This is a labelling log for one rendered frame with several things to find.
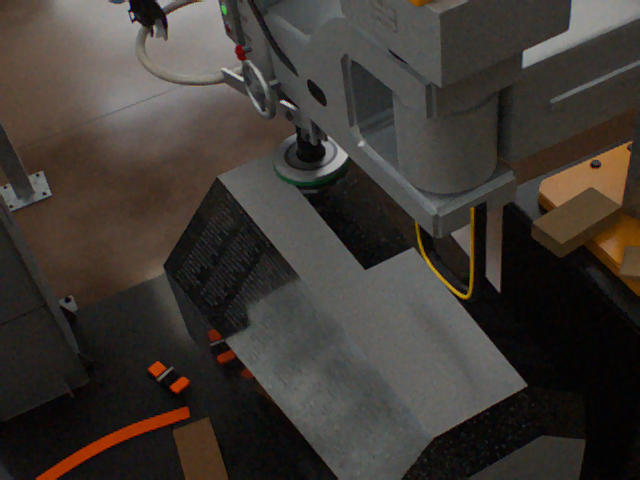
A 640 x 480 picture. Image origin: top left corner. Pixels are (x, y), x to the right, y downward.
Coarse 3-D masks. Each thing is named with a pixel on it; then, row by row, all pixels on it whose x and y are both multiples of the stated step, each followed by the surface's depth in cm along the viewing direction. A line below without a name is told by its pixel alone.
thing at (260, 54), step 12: (264, 0) 187; (276, 0) 189; (240, 12) 199; (252, 12) 192; (264, 12) 189; (252, 24) 195; (252, 36) 199; (264, 36) 193; (252, 48) 203; (264, 48) 196; (252, 60) 208; (264, 60) 199; (252, 72) 212; (264, 72) 203; (276, 96) 205
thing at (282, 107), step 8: (224, 72) 254; (232, 80) 250; (240, 80) 243; (240, 88) 246; (248, 96) 242; (280, 104) 219; (288, 104) 216; (280, 112) 222; (288, 112) 215; (296, 112) 211; (288, 120) 216; (296, 120) 214; (304, 128) 202; (320, 128) 201; (304, 136) 202; (320, 136) 203
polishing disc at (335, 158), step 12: (288, 144) 239; (324, 144) 237; (336, 144) 236; (276, 156) 236; (288, 156) 235; (324, 156) 233; (336, 156) 232; (348, 156) 233; (276, 168) 233; (288, 168) 231; (300, 168) 231; (312, 168) 230; (324, 168) 229; (336, 168) 229; (300, 180) 228; (312, 180) 228
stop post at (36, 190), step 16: (0, 128) 346; (0, 144) 351; (0, 160) 355; (16, 160) 358; (16, 176) 363; (32, 176) 381; (16, 192) 368; (32, 192) 371; (48, 192) 371; (16, 208) 366
